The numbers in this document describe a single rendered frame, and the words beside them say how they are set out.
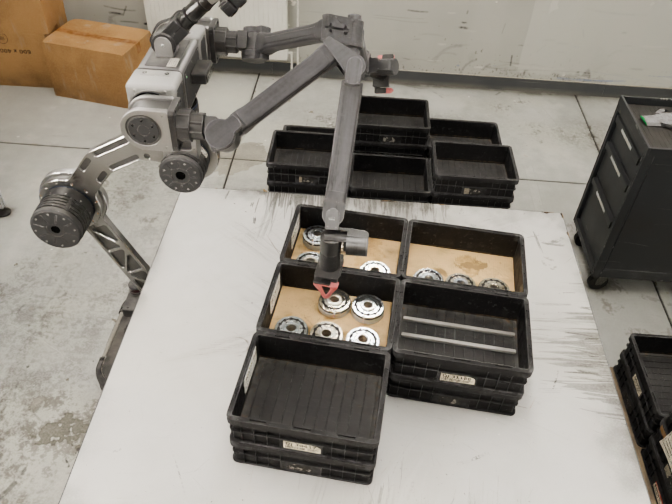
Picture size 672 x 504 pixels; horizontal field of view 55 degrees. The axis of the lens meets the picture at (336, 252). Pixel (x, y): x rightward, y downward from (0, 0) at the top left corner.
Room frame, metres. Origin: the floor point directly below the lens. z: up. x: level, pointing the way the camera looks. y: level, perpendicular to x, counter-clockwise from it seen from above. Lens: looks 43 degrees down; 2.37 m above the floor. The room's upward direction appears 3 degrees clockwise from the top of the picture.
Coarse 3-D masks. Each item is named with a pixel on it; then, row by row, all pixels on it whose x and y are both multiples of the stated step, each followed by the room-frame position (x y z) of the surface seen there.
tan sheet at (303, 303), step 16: (288, 288) 1.46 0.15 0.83; (288, 304) 1.39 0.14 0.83; (304, 304) 1.40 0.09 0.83; (384, 304) 1.42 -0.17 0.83; (272, 320) 1.32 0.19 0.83; (304, 320) 1.33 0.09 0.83; (320, 320) 1.33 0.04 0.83; (336, 320) 1.34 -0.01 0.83; (352, 320) 1.34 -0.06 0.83; (384, 320) 1.35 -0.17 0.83; (384, 336) 1.28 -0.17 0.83
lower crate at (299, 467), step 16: (240, 448) 0.91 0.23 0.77; (256, 448) 0.89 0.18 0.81; (272, 448) 0.89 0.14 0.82; (256, 464) 0.89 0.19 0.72; (272, 464) 0.90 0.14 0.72; (288, 464) 0.88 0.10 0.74; (304, 464) 0.88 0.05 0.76; (320, 464) 0.88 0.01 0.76; (336, 464) 0.86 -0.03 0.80; (352, 464) 0.86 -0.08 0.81; (352, 480) 0.86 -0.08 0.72; (368, 480) 0.87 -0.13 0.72
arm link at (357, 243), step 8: (328, 216) 1.27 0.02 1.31; (336, 216) 1.27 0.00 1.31; (328, 224) 1.26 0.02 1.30; (336, 224) 1.26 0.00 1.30; (352, 232) 1.26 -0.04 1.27; (360, 232) 1.26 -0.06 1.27; (352, 240) 1.24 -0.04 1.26; (360, 240) 1.24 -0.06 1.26; (352, 248) 1.23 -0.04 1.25; (360, 248) 1.23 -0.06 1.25
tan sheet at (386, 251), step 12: (300, 240) 1.70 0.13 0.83; (372, 240) 1.73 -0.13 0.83; (384, 240) 1.73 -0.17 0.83; (300, 252) 1.64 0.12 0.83; (372, 252) 1.66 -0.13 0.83; (384, 252) 1.67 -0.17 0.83; (396, 252) 1.67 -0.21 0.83; (348, 264) 1.59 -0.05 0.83; (360, 264) 1.60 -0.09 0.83; (396, 264) 1.61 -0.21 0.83
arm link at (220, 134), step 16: (320, 48) 1.55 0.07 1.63; (336, 48) 1.54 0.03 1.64; (304, 64) 1.53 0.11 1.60; (320, 64) 1.53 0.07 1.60; (336, 64) 1.56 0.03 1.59; (288, 80) 1.50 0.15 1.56; (304, 80) 1.50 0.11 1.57; (256, 96) 1.48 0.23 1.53; (272, 96) 1.47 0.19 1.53; (288, 96) 1.48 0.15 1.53; (240, 112) 1.44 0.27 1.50; (256, 112) 1.45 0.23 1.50; (272, 112) 1.47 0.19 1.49; (208, 128) 1.40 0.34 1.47; (224, 128) 1.40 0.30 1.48; (240, 128) 1.41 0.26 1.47; (224, 144) 1.37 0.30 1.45
